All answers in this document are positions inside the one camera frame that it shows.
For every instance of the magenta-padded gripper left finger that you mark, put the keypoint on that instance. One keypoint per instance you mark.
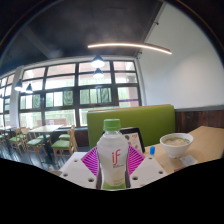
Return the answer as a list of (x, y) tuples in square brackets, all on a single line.
[(78, 171)]

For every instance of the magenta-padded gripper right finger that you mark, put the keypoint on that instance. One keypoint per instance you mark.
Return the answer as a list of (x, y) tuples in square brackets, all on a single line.
[(148, 170)]

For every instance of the green-capped clear drink bottle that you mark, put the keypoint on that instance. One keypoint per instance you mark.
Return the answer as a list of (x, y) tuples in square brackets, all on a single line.
[(112, 156)]

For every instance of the small blue-capped bottle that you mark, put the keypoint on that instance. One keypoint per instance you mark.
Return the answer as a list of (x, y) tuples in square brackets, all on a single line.
[(152, 150)]

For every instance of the black-framed picture stand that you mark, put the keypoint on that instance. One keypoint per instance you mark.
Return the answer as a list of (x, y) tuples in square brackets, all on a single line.
[(136, 140)]

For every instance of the group of wooden green-seat chairs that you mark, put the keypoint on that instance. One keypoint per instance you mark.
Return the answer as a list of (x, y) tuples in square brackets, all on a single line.
[(60, 145)]

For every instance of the white ceramic bowl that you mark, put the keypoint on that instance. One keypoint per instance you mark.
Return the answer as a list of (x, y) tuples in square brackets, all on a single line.
[(176, 148)]

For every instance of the white napkin packet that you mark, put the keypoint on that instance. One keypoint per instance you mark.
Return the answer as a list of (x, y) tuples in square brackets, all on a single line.
[(188, 160)]

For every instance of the green upholstered bench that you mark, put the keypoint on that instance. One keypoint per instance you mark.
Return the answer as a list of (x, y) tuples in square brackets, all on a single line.
[(150, 121)]

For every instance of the wooden dining table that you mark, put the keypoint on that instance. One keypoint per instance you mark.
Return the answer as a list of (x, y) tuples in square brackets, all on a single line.
[(46, 129)]

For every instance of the group of dark pendant lamps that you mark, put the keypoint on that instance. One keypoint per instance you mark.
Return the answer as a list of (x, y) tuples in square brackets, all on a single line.
[(97, 62)]

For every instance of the long linear ceiling light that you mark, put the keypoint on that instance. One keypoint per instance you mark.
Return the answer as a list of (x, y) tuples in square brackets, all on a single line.
[(133, 45)]

